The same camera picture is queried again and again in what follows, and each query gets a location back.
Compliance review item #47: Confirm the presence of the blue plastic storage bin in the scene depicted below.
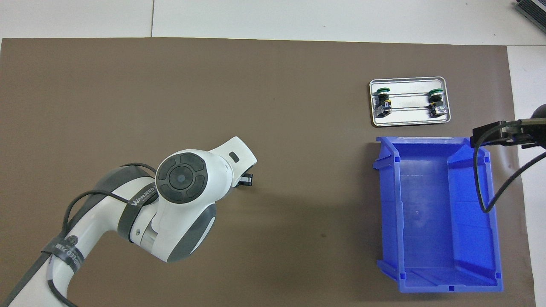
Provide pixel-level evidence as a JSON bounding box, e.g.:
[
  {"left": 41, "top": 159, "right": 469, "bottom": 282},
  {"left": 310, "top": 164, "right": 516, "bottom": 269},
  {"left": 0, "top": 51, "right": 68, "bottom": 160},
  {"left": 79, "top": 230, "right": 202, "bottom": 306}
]
[{"left": 372, "top": 136, "right": 504, "bottom": 294}]

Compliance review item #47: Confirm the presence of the green push button switch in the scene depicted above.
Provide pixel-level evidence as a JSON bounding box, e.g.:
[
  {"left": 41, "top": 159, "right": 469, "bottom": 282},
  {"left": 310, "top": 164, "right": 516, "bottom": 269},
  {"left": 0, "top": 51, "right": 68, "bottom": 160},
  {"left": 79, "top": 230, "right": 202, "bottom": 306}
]
[
  {"left": 372, "top": 87, "right": 392, "bottom": 118},
  {"left": 429, "top": 88, "right": 447, "bottom": 118}
]

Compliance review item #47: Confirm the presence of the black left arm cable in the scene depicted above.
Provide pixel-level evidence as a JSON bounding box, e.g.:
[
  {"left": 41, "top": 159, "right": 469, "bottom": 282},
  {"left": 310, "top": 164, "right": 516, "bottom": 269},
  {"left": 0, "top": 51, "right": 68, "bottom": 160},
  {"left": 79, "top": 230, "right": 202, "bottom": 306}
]
[{"left": 46, "top": 162, "right": 157, "bottom": 307}]

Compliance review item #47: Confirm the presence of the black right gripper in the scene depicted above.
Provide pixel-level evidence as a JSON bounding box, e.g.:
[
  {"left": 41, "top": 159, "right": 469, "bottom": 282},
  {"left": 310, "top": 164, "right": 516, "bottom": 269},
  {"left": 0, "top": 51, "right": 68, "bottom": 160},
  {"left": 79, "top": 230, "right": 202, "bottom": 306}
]
[{"left": 470, "top": 104, "right": 546, "bottom": 150}]

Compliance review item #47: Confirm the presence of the brown table mat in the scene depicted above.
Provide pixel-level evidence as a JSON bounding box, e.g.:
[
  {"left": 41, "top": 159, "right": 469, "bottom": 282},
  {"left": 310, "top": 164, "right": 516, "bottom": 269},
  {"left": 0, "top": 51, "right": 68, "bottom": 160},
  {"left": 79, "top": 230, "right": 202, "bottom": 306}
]
[{"left": 0, "top": 38, "right": 536, "bottom": 307}]

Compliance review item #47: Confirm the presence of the silver metal tray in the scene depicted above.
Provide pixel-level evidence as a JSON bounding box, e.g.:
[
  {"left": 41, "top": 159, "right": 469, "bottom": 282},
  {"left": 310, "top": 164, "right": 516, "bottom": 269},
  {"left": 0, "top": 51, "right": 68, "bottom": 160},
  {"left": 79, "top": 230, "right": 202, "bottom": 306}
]
[{"left": 369, "top": 77, "right": 452, "bottom": 127}]

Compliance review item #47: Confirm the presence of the grey ribbed device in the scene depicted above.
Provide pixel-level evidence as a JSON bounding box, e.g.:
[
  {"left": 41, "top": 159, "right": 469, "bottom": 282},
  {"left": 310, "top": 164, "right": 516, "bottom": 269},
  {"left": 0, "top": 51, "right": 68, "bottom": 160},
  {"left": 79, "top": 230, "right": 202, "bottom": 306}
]
[{"left": 514, "top": 0, "right": 546, "bottom": 32}]

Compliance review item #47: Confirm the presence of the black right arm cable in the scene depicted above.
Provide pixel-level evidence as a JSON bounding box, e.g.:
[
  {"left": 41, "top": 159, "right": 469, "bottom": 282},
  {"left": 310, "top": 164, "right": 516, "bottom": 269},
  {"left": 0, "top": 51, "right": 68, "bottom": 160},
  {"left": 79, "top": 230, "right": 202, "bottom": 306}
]
[{"left": 473, "top": 126, "right": 546, "bottom": 214}]

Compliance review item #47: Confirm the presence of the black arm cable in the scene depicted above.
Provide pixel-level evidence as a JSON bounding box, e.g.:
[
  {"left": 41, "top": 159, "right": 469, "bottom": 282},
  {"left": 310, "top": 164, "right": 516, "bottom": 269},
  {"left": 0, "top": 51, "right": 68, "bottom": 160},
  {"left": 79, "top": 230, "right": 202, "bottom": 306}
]
[
  {"left": 473, "top": 126, "right": 546, "bottom": 214},
  {"left": 46, "top": 162, "right": 157, "bottom": 307}
]

